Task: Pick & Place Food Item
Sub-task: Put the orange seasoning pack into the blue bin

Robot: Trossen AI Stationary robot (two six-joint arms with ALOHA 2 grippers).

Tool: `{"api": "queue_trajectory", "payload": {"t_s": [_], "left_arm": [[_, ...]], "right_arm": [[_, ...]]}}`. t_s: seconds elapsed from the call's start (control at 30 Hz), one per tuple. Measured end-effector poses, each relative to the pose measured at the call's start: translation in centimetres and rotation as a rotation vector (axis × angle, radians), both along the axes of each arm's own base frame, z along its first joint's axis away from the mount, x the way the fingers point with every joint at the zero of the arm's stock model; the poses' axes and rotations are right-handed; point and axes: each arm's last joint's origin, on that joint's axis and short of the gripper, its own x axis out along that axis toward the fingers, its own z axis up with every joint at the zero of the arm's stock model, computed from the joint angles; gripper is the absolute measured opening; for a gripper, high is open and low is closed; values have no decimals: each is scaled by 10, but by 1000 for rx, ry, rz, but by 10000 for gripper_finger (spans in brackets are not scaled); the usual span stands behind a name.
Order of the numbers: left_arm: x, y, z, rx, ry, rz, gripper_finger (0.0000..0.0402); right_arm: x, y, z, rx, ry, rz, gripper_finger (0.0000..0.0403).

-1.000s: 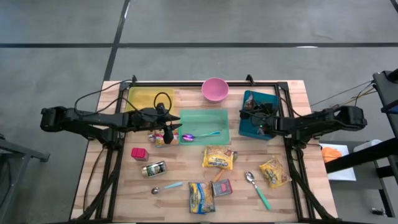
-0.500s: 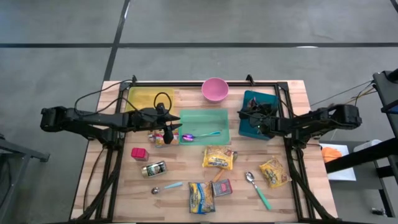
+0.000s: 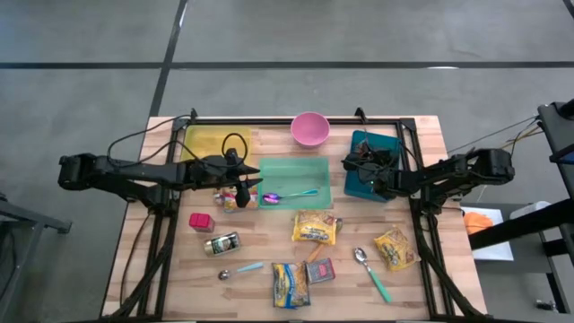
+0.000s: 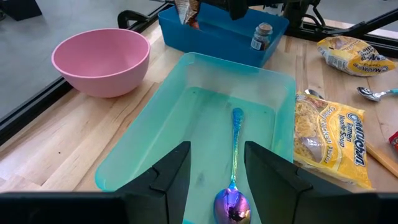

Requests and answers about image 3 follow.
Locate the yellow translucent plastic tray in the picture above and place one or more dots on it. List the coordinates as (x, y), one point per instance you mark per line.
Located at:
(206, 141)

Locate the round labelled spice can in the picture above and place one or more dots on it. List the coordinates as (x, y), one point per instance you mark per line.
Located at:
(221, 243)

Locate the orange object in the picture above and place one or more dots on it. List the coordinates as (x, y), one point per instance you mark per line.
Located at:
(477, 223)

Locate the dark teal plastic tray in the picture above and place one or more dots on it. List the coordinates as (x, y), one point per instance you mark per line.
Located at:
(356, 190)

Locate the pink bowl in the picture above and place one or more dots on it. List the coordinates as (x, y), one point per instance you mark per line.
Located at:
(310, 129)

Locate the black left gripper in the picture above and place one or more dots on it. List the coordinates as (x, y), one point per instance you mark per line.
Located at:
(211, 172)

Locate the green translucent plastic tray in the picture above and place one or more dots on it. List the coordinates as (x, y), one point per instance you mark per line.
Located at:
(291, 177)

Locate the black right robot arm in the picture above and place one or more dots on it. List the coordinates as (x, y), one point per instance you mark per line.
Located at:
(471, 168)

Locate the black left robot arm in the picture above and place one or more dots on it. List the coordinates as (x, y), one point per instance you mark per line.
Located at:
(112, 172)

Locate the white sheet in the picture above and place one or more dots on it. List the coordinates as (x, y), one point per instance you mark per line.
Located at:
(493, 249)

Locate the iridescent rainbow metal spoon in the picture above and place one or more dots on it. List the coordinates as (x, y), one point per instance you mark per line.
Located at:
(271, 198)

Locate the black metal cart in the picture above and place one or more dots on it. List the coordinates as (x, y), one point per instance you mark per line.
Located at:
(556, 130)

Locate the grey metal stand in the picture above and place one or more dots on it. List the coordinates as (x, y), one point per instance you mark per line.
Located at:
(27, 217)

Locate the yellow noodle packet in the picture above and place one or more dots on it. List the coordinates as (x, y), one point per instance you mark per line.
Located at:
(314, 229)
(395, 248)

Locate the red box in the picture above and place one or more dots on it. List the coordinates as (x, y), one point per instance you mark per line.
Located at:
(201, 222)

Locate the wooden stick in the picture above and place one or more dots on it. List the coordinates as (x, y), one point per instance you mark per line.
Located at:
(315, 253)

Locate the red-striped noodle packet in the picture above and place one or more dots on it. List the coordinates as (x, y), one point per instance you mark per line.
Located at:
(229, 202)

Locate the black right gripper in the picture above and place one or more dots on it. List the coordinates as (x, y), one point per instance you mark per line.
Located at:
(385, 179)

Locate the blue-edged noodle packet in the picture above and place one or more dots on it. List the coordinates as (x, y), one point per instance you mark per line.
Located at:
(290, 285)

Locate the patterned rectangular spice tin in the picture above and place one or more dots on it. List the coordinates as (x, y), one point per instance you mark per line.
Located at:
(320, 270)

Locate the small black device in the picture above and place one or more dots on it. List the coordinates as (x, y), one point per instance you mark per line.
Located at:
(546, 306)

